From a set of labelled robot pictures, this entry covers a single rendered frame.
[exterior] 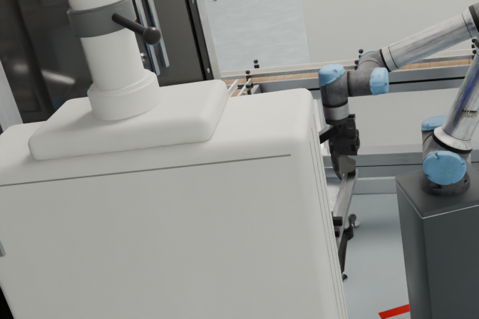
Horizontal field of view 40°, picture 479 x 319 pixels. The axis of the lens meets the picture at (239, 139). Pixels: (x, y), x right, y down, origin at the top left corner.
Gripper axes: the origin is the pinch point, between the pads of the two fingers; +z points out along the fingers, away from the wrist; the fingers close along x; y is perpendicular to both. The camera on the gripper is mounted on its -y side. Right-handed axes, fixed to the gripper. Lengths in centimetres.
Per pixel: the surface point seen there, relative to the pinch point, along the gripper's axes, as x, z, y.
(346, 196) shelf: -6.5, 3.6, 2.9
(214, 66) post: 9, -36, -36
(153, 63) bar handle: -41, -55, -31
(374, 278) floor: 67, 92, -6
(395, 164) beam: 84, 42, 7
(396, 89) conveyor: 82, 6, 11
